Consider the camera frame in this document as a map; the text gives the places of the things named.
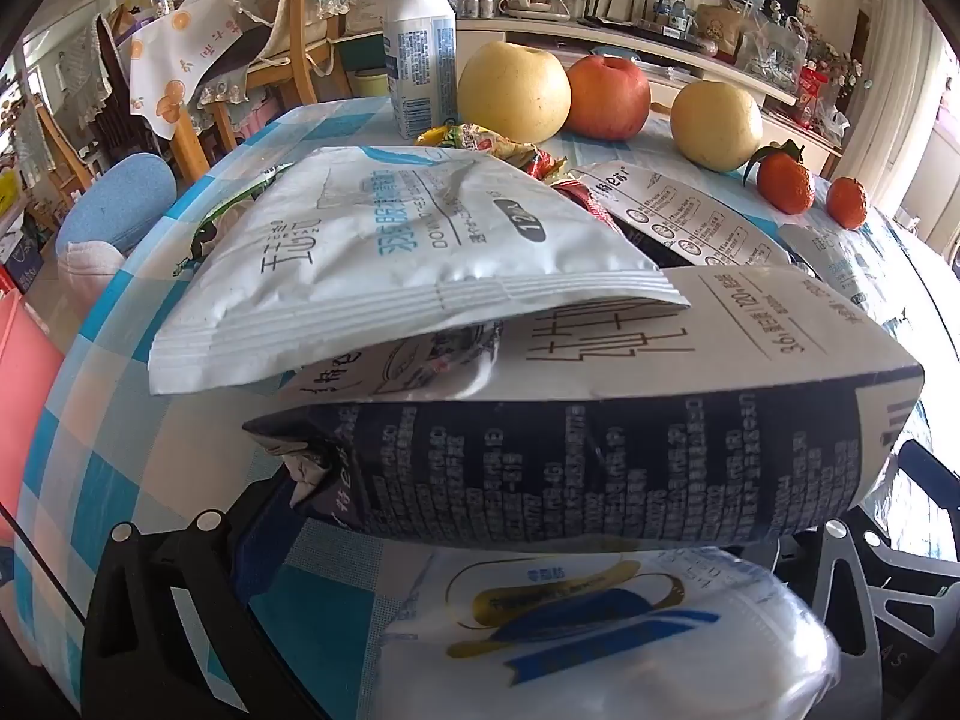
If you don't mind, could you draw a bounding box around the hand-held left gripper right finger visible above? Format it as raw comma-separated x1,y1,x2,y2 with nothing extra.
772,521,886,720

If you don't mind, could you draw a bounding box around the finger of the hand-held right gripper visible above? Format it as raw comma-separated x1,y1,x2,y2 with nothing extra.
896,439,960,518
862,532,960,620

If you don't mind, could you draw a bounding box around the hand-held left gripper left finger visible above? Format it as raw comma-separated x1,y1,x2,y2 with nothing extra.
81,476,316,720

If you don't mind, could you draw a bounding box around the pink plastic basin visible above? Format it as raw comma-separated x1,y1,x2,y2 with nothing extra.
0,289,68,541

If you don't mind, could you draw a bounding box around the white plastic pack blue print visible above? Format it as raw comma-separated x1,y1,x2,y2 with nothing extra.
373,546,842,720

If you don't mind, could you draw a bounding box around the large black-white snack bag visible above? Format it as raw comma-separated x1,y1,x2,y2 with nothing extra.
242,264,925,550

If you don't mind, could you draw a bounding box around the large white blue-print pouch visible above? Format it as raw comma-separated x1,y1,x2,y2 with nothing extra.
148,144,691,396

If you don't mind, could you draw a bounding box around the red snack packet gold edge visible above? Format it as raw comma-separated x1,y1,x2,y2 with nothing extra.
517,148,601,211

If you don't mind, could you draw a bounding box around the blue white checked tablecloth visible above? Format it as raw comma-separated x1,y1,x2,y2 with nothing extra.
19,94,960,720

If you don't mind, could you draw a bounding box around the small tangerine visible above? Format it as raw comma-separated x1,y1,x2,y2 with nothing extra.
826,176,869,230

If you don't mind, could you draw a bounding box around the person's leg with blue slipper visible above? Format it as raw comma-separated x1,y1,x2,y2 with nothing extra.
56,236,132,297

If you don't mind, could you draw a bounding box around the tangerine with leaf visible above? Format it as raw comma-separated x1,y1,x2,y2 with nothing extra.
742,141,816,215

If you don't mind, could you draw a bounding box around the blue cushioned stool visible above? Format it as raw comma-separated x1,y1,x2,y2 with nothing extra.
56,152,177,252

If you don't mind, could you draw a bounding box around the black white printed packet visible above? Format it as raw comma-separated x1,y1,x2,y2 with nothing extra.
566,161,792,271

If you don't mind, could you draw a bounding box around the cream curtain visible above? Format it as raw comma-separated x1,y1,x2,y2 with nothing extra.
836,0,946,200

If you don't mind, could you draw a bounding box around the small yellow pear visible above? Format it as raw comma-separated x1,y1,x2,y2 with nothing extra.
670,80,764,173

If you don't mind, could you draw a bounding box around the plain wooden chair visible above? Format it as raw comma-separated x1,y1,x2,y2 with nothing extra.
34,101,102,192

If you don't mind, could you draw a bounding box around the artificial flower bunch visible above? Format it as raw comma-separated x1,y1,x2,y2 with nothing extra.
810,37,863,91

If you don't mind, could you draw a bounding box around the clear plastic bag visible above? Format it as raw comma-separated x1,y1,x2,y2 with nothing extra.
735,11,811,83

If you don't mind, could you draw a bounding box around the yellow green snack wrapper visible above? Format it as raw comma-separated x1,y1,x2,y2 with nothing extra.
416,122,526,162

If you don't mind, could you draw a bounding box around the dark chair grey lace cover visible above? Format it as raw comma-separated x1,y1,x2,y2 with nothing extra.
56,11,140,158

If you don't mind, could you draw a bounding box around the orange print tablecloth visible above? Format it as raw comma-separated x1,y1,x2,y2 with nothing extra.
127,0,275,140

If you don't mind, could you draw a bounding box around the beige cartoon bag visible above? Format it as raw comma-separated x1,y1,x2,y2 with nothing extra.
696,4,743,57

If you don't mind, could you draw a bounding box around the red apple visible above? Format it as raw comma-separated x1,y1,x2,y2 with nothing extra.
566,54,652,141

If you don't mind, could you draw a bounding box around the white milk bottle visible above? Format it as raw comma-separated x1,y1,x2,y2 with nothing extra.
384,0,458,140

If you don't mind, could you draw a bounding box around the large yellow pear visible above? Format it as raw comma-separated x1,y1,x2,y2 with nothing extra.
457,41,572,145

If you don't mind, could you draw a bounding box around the cream fabric chair cover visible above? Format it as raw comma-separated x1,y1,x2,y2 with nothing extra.
251,0,350,65

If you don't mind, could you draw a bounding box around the white printed carton box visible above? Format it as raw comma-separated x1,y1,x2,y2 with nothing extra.
345,0,391,35

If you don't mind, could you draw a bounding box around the black router with antennas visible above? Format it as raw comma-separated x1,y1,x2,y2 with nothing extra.
581,0,653,27

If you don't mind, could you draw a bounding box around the thin black cable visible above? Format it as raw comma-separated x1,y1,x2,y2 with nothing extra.
0,504,85,622

